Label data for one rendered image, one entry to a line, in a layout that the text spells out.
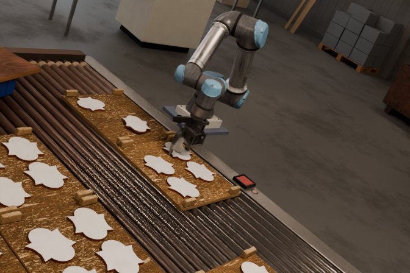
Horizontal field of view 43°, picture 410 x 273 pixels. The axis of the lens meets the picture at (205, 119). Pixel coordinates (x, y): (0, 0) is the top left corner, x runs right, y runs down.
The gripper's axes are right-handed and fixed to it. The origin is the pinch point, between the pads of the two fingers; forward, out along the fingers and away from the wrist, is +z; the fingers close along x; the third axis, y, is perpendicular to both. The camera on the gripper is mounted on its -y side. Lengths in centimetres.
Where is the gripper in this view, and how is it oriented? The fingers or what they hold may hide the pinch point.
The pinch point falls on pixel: (177, 150)
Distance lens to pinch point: 219.7
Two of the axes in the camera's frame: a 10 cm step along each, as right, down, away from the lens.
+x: 6.5, -0.6, 7.6
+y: 6.5, 5.6, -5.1
